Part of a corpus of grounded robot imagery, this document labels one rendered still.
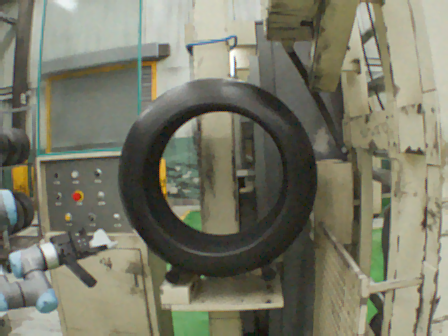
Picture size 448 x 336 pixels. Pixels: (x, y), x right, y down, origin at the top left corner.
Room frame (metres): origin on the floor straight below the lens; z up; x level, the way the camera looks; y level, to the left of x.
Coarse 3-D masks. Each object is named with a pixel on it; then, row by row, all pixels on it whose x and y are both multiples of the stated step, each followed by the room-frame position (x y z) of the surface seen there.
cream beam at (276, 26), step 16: (272, 0) 1.19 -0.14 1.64; (288, 0) 1.18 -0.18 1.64; (304, 0) 1.18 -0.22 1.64; (320, 0) 1.17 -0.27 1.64; (272, 16) 1.37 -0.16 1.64; (288, 16) 1.37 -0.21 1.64; (304, 16) 1.36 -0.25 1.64; (272, 32) 1.61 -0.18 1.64; (288, 32) 1.61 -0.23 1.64; (304, 32) 1.60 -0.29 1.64
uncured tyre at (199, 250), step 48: (192, 96) 1.41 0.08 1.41; (240, 96) 1.40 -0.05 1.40; (144, 144) 1.41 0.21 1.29; (288, 144) 1.39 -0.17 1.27; (144, 192) 1.67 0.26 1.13; (288, 192) 1.39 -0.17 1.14; (144, 240) 1.44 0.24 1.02; (192, 240) 1.68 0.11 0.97; (240, 240) 1.67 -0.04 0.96; (288, 240) 1.41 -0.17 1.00
